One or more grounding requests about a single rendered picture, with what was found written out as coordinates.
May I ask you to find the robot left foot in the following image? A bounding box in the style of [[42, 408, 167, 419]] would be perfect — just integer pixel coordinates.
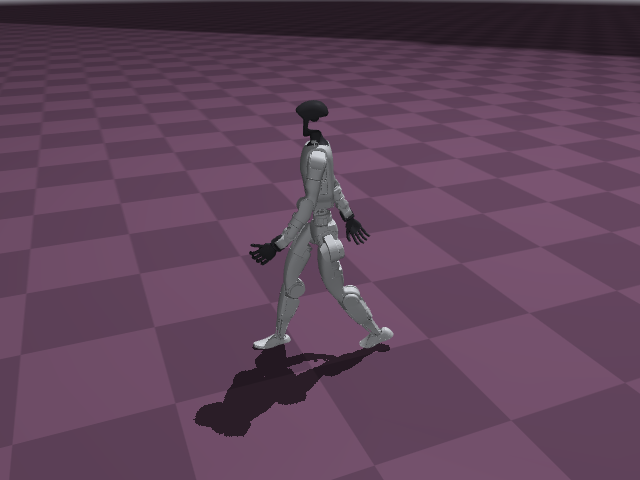
[[359, 327, 394, 348]]

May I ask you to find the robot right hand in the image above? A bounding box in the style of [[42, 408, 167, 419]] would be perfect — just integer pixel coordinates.
[[340, 209, 370, 245]]

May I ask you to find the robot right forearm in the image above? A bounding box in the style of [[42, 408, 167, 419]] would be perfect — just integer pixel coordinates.
[[334, 180, 352, 219]]

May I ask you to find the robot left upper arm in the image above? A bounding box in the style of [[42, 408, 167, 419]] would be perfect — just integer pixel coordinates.
[[296, 151, 327, 211]]

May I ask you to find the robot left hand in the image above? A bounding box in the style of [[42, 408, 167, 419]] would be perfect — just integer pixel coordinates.
[[249, 234, 286, 265]]

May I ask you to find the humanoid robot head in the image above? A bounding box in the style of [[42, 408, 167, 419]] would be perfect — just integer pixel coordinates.
[[296, 100, 329, 146]]

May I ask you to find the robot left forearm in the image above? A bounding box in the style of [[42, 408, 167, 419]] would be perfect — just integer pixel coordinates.
[[275, 199, 314, 249]]

